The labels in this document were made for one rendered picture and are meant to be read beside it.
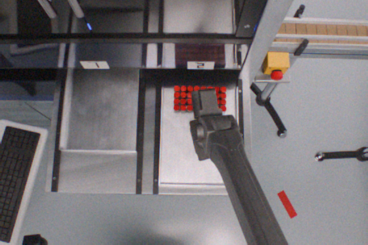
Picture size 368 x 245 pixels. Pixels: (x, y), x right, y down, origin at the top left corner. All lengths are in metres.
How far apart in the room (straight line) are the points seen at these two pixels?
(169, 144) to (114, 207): 0.97
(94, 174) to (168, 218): 0.92
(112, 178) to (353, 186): 1.50
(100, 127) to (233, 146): 0.70
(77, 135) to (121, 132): 0.15
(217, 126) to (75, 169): 0.69
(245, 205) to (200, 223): 1.53
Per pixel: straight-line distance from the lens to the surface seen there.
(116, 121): 1.29
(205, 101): 0.79
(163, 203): 2.12
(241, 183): 0.62
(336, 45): 1.42
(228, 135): 0.70
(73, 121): 1.33
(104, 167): 1.27
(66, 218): 2.22
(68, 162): 1.31
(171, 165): 1.24
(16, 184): 1.42
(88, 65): 1.23
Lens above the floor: 2.12
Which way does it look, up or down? 75 degrees down
